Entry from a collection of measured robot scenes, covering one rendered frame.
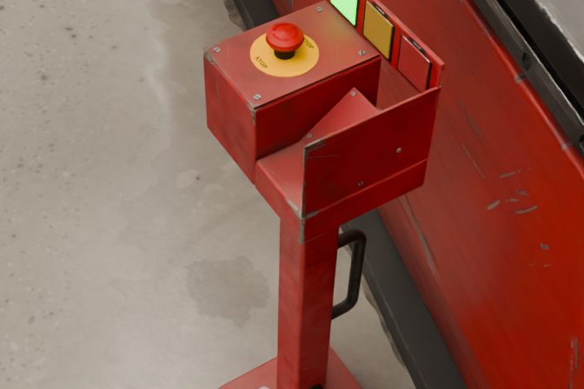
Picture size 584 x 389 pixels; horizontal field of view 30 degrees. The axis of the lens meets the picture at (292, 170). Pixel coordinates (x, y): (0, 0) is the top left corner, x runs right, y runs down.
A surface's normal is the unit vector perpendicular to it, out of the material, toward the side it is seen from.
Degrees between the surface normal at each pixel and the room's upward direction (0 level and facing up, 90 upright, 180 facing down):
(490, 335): 90
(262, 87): 0
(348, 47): 0
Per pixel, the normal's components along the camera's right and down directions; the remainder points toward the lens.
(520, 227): -0.95, 0.22
